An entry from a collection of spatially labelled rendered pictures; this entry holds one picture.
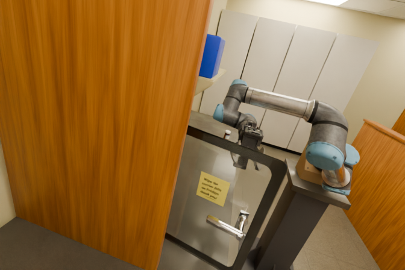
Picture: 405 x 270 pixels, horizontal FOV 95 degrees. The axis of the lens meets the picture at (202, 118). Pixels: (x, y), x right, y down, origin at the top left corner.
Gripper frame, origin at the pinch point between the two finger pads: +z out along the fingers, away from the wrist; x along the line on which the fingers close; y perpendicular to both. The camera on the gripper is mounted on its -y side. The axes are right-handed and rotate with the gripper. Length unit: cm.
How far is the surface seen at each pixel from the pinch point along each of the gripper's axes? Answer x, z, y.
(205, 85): -16.0, 8.3, 21.5
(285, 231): 51, -57, -74
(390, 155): 169, -167, -35
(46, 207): -53, 16, -24
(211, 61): -16.0, 7.1, 26.6
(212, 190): -7.8, 10.6, -3.4
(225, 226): -2.6, 16.2, -7.3
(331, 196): 61, -53, -34
